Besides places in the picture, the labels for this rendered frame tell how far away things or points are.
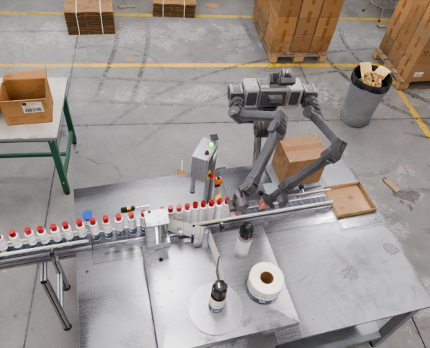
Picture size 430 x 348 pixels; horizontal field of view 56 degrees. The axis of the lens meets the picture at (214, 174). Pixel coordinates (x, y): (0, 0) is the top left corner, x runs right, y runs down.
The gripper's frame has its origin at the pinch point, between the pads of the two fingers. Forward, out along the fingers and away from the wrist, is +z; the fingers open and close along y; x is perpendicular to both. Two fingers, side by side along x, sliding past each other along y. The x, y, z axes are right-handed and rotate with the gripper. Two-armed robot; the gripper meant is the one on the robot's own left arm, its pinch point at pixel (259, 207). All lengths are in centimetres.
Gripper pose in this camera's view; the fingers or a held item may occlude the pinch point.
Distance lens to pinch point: 276.5
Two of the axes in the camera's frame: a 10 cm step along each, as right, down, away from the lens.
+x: 7.0, 3.2, 6.4
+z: -6.7, 5.9, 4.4
